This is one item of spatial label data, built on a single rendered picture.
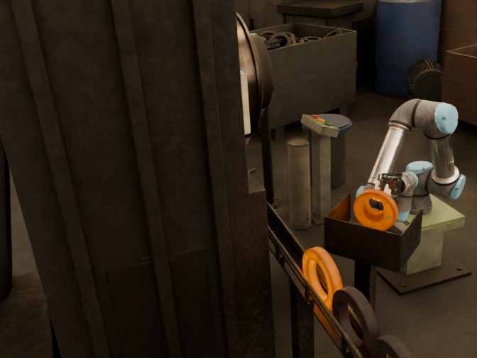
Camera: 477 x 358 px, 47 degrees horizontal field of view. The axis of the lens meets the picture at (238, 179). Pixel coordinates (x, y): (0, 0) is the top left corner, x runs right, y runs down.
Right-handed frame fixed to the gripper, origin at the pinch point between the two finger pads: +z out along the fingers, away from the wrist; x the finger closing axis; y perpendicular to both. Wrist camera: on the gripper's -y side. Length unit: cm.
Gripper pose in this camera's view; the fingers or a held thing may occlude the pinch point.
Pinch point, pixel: (376, 199)
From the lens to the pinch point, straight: 194.6
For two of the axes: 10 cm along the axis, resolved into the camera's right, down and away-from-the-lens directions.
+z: -5.7, 1.3, -8.1
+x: 8.2, 1.8, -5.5
